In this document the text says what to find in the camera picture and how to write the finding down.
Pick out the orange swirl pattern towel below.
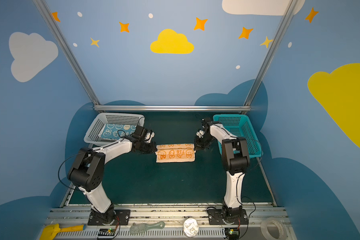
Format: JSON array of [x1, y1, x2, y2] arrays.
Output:
[[156, 144, 196, 163]]

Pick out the bunny face pattern towel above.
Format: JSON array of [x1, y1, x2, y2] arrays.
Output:
[[100, 124, 137, 141]]

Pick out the teal perforated plastic basket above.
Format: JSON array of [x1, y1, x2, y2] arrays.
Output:
[[213, 114, 263, 158]]

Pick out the white perforated plastic basket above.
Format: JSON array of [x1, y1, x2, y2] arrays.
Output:
[[84, 113, 145, 146]]

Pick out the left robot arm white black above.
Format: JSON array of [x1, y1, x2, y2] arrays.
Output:
[[67, 138, 157, 215]]

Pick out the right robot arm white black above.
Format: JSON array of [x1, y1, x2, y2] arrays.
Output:
[[194, 120, 250, 217]]

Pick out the pale green hair brush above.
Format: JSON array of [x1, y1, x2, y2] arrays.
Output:
[[129, 221, 165, 235]]

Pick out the round silver tin lid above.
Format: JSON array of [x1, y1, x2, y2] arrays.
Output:
[[183, 218, 199, 238]]

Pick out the left small circuit board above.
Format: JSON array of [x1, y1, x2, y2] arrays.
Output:
[[96, 229, 116, 240]]

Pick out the small circuit board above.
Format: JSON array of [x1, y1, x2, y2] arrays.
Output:
[[224, 228, 240, 240], [96, 229, 116, 240]]

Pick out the right small circuit board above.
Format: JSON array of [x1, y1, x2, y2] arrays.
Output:
[[224, 228, 240, 240]]

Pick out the clear tape roll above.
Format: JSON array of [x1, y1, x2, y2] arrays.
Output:
[[261, 218, 287, 240]]

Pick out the yellow toy shovel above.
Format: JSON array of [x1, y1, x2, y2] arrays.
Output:
[[40, 224, 85, 240]]

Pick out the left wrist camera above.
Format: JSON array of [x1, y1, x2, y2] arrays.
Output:
[[132, 126, 155, 143]]

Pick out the aluminium frame back rail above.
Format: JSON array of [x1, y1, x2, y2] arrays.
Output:
[[94, 105, 251, 112]]

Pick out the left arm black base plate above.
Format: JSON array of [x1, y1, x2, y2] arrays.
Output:
[[88, 209, 131, 226]]

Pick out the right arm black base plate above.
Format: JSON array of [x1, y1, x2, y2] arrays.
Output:
[[207, 207, 249, 225]]

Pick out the aluminium front rail bed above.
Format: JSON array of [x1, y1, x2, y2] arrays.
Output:
[[43, 203, 297, 240]]

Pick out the aluminium frame right post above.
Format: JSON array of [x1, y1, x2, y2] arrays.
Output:
[[240, 0, 299, 115]]

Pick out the aluminium frame post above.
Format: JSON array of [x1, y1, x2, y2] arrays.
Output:
[[240, 0, 299, 115], [33, 0, 105, 113]]

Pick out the aluminium frame left post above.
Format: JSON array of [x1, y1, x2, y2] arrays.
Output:
[[33, 0, 105, 113]]

